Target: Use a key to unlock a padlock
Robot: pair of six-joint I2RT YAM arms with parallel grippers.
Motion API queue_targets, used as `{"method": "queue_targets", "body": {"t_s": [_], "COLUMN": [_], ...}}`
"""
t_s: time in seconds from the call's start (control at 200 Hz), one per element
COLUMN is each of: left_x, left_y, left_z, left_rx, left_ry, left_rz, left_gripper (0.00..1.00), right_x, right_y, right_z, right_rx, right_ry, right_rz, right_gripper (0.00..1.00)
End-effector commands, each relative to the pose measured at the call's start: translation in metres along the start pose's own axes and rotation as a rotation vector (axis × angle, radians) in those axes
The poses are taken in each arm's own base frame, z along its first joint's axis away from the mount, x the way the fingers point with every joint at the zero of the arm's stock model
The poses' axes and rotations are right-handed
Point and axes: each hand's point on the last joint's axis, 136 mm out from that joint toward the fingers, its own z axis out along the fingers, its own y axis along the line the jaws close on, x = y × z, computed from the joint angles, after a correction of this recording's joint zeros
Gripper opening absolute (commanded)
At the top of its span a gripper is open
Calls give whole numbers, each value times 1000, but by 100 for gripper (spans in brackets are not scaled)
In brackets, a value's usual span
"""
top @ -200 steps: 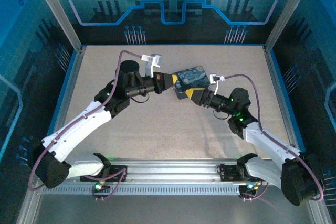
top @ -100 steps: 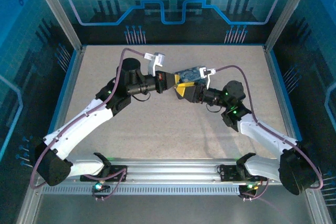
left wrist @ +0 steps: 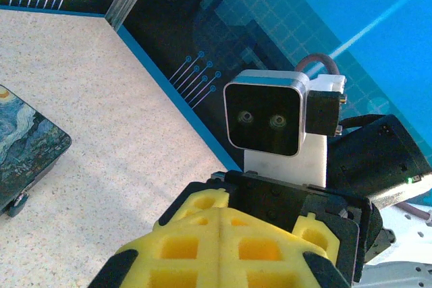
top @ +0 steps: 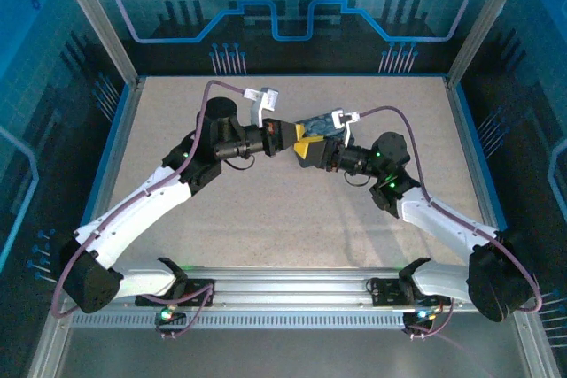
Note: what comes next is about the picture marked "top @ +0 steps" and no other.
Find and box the starry night print tin box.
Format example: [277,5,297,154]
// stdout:
[295,110,355,171]

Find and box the small LED circuit board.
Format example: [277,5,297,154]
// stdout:
[402,306,438,326]
[157,302,187,324]

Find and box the grey metal panel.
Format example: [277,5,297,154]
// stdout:
[55,327,528,378]

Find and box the thin black wire loop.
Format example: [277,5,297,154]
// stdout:
[225,156,257,173]
[344,172,371,189]

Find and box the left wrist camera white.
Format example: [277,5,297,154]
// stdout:
[242,85,281,127]

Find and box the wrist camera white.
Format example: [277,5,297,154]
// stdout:
[330,107,361,147]
[242,85,281,127]

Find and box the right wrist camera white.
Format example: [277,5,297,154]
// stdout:
[330,107,361,147]

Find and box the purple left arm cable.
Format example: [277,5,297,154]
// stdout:
[50,80,247,320]

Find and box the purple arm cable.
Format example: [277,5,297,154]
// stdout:
[357,105,544,313]
[50,80,247,320]

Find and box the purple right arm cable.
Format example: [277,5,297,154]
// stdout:
[357,105,544,313]

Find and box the aluminium table side rail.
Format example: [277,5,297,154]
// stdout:
[444,76,524,275]
[70,79,145,275]

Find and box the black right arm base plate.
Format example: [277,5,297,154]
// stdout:
[366,275,451,308]

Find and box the aluminium mounting rail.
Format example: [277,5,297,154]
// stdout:
[57,266,532,313]

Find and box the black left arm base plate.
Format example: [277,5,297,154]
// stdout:
[135,278,216,308]

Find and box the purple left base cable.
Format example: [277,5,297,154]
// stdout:
[154,282,217,339]

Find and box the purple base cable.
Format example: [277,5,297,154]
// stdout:
[154,282,217,339]
[400,297,455,339]

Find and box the slotted grey cable duct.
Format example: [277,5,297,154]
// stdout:
[70,310,444,331]

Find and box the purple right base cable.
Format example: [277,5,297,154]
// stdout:
[400,297,455,339]

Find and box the aluminium frame post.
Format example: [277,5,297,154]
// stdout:
[445,0,535,87]
[50,0,145,87]

